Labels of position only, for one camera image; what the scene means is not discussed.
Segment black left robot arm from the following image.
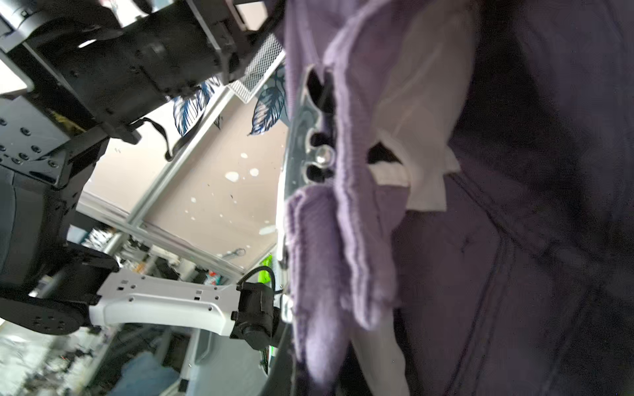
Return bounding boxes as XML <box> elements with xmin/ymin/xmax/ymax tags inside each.
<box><xmin>1</xmin><ymin>1</ymin><xmax>285</xmax><ymax>350</ymax></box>

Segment black belt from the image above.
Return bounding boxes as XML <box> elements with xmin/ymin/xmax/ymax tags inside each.
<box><xmin>261</xmin><ymin>66</ymin><xmax>336</xmax><ymax>395</ymax></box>

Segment lilac purple trousers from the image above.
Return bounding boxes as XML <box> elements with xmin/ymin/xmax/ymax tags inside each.
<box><xmin>282</xmin><ymin>1</ymin><xmax>633</xmax><ymax>395</ymax></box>

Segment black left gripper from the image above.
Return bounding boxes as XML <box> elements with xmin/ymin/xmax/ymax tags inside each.
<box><xmin>1</xmin><ymin>1</ymin><xmax>285</xmax><ymax>144</ymax></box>

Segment white wire mesh shelf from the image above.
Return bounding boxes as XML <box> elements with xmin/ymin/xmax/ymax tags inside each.
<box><xmin>229</xmin><ymin>35</ymin><xmax>286</xmax><ymax>104</ymax></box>

